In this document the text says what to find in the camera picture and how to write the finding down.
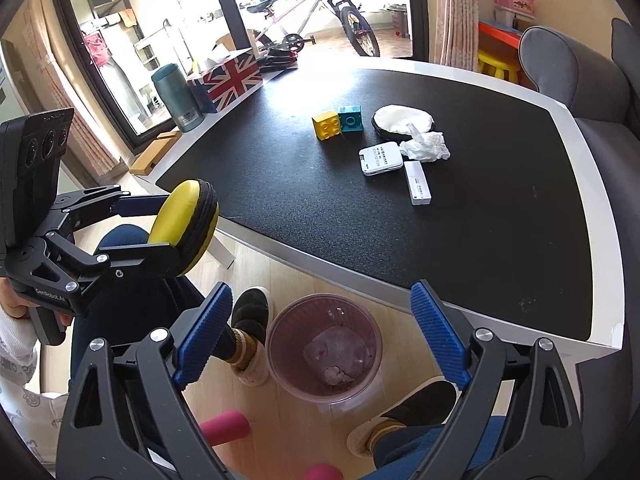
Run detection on teal thermos flask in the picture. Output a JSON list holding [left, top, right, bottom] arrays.
[[151, 63, 205, 133]]

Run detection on grey sofa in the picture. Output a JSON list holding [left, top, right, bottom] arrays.
[[519, 17, 640, 461]]

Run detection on person's left forearm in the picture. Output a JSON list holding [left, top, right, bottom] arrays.
[[0, 309, 41, 386]]

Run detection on person's right slipper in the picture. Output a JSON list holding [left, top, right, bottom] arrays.
[[347, 380, 458, 458]]

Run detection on person's left leg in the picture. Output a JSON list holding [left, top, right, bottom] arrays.
[[70, 225, 241, 461]]

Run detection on person's leg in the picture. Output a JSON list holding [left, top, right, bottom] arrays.
[[70, 225, 241, 461], [372, 412, 506, 480]]

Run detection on pink plastic basket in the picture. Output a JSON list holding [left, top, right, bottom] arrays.
[[492, 0, 537, 18]]

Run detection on yellow plastic stool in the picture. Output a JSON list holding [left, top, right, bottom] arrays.
[[477, 50, 521, 83]]

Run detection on crumpled paper wad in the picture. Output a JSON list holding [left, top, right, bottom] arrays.
[[303, 327, 373, 386]]

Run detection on white table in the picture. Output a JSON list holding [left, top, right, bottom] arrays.
[[131, 55, 628, 366]]

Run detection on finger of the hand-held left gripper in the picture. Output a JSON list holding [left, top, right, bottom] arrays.
[[47, 186, 168, 236], [35, 232, 183, 288]]

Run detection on long white narrow box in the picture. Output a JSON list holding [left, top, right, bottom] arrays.
[[403, 160, 434, 206]]

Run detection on pink hanging garment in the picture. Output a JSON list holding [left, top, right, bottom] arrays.
[[82, 32, 108, 67]]

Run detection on pink translucent trash bin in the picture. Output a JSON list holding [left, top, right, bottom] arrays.
[[265, 294, 383, 403]]

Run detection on wooden block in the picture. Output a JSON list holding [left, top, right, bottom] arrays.
[[130, 131, 182, 175]]

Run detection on person's right leg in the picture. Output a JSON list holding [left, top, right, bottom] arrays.
[[372, 412, 506, 480]]

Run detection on pink pleated curtain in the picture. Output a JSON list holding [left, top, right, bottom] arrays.
[[20, 0, 121, 176], [435, 0, 481, 72]]

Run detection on red small table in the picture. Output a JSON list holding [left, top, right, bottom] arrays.
[[477, 20, 523, 56]]

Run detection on white metal rack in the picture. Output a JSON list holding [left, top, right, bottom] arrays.
[[134, 19, 187, 86]]

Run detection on person's white printed shirt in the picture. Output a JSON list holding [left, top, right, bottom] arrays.
[[0, 360, 71, 466]]

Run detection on white bicycle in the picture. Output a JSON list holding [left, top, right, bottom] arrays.
[[240, 0, 381, 58]]

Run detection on person's left slipper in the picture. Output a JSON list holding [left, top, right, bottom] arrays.
[[231, 287, 273, 387]]

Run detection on person's left hand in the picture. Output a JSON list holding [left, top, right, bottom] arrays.
[[0, 280, 72, 330]]

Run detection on crumpled white tissue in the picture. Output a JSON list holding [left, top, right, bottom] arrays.
[[399, 122, 451, 163]]

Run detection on yellow toy building block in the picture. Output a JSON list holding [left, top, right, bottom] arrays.
[[311, 110, 343, 140]]

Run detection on flag print tissue box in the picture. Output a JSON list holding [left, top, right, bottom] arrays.
[[186, 42, 264, 114]]

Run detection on person's slipper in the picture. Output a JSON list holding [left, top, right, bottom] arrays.
[[347, 380, 458, 458], [231, 287, 273, 387]]

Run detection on teal toy building block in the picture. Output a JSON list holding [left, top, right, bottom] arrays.
[[338, 105, 366, 134]]

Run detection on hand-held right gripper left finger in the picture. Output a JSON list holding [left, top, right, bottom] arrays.
[[56, 282, 236, 480]]

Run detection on white round zip pouch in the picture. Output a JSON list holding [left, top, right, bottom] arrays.
[[371, 104, 435, 142]]

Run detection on yellow round zip pouch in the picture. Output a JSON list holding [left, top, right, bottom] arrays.
[[148, 179, 220, 277]]

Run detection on black table mat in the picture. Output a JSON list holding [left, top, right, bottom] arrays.
[[157, 67, 598, 343]]

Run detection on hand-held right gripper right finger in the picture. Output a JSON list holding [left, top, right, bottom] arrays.
[[407, 280, 586, 480]]

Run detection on small white square box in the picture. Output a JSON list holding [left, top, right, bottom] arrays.
[[358, 143, 404, 178]]

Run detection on pink foam handle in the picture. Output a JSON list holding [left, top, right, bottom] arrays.
[[198, 410, 251, 448], [302, 464, 343, 480]]

